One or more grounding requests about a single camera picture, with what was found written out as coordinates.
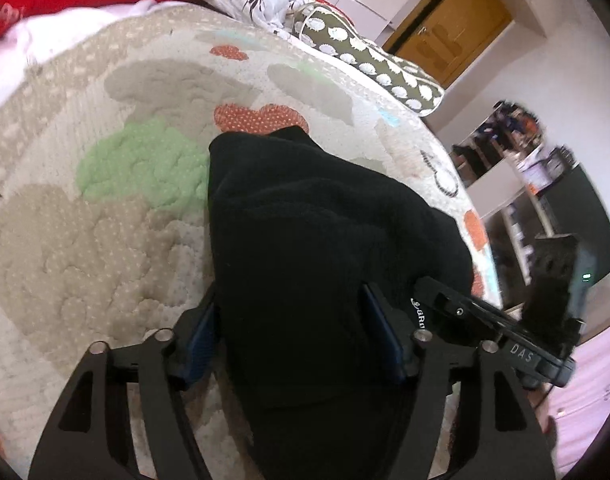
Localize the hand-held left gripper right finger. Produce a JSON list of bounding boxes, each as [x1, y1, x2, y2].
[[360, 282, 556, 480]]

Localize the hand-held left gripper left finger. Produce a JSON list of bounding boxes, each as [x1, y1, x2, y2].
[[29, 294, 226, 480]]

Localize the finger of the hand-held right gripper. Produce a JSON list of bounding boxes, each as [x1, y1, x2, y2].
[[409, 276, 525, 347]]

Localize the black pants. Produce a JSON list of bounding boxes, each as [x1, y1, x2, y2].
[[207, 125, 476, 480]]

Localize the black screen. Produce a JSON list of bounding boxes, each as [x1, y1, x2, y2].
[[539, 162, 610, 288]]

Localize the white shelf unit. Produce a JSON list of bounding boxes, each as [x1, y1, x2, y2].
[[451, 102, 578, 283]]

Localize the pink cloth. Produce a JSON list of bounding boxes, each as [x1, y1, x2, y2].
[[544, 332, 610, 477]]

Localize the heart print bed cover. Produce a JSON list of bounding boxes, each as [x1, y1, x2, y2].
[[0, 2, 503, 480]]

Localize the olive white dotted pillow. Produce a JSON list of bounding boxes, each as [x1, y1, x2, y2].
[[290, 2, 446, 117]]

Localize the wooden door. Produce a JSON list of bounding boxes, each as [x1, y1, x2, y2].
[[382, 0, 514, 89]]

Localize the white bed sheet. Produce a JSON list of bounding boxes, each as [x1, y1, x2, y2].
[[0, 0, 186, 118]]

